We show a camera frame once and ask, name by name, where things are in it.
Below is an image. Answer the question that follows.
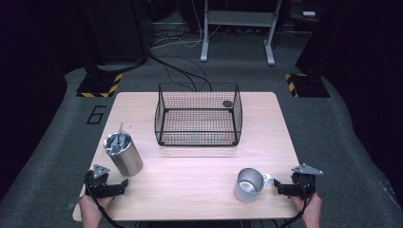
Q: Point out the white floor cable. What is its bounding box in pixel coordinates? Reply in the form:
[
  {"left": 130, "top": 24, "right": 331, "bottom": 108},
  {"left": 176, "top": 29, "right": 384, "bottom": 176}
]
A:
[{"left": 151, "top": 0, "right": 222, "bottom": 49}]

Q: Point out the white metal desk frame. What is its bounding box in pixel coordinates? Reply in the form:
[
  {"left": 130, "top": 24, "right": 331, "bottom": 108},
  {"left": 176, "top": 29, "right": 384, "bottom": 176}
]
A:
[{"left": 200, "top": 0, "right": 283, "bottom": 67}]

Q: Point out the steel tumbler with clear lid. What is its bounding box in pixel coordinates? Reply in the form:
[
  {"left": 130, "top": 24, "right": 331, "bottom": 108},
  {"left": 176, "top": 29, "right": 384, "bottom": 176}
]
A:
[{"left": 103, "top": 130, "right": 144, "bottom": 178}]

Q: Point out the steel mug with handle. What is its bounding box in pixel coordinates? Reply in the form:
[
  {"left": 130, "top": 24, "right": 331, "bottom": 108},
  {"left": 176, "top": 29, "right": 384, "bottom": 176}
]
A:
[{"left": 233, "top": 167, "right": 274, "bottom": 203}]

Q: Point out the metal straw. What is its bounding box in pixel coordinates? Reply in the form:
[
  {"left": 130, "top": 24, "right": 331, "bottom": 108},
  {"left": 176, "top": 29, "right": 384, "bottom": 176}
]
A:
[{"left": 117, "top": 122, "right": 125, "bottom": 145}]

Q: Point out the black wire mesh basket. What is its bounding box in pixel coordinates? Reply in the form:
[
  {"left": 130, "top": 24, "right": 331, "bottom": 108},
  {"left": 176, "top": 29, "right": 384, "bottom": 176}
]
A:
[{"left": 154, "top": 83, "right": 243, "bottom": 147}]

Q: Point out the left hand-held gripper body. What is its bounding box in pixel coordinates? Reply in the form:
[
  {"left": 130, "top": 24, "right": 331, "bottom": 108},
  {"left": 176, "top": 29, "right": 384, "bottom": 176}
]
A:
[{"left": 84, "top": 164, "right": 112, "bottom": 200}]

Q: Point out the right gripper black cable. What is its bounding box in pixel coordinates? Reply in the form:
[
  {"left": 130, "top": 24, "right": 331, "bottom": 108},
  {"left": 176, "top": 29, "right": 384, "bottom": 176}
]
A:
[{"left": 278, "top": 180, "right": 310, "bottom": 228}]

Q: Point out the person's right hand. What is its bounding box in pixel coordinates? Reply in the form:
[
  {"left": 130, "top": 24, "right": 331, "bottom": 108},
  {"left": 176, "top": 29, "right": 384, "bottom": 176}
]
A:
[{"left": 292, "top": 192, "right": 323, "bottom": 223}]

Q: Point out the long black floor cable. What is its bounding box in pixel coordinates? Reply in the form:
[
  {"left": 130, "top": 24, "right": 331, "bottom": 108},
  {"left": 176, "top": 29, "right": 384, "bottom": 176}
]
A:
[{"left": 147, "top": 51, "right": 213, "bottom": 93}]

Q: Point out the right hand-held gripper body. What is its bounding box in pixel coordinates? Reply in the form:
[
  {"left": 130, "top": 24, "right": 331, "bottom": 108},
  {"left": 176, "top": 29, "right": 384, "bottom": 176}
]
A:
[{"left": 291, "top": 163, "right": 324, "bottom": 200}]

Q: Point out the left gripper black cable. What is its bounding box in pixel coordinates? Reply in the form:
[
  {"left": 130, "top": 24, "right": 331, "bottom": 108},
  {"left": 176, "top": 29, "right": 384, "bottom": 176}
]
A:
[{"left": 84, "top": 170, "right": 126, "bottom": 228}]

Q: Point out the person's left hand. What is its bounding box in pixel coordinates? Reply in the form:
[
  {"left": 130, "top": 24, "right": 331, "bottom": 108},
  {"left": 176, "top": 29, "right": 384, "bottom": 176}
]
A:
[{"left": 78, "top": 194, "right": 114, "bottom": 223}]

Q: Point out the black stand with striped base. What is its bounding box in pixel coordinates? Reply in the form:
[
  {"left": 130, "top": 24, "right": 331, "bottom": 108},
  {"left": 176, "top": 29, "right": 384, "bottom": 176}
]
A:
[
  {"left": 284, "top": 0, "right": 403, "bottom": 99},
  {"left": 76, "top": 0, "right": 150, "bottom": 99}
]

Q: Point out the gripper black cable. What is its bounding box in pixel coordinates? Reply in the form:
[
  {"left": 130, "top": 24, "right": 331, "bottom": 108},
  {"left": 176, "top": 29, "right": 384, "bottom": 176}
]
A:
[
  {"left": 84, "top": 170, "right": 126, "bottom": 228},
  {"left": 278, "top": 180, "right": 310, "bottom": 228}
]

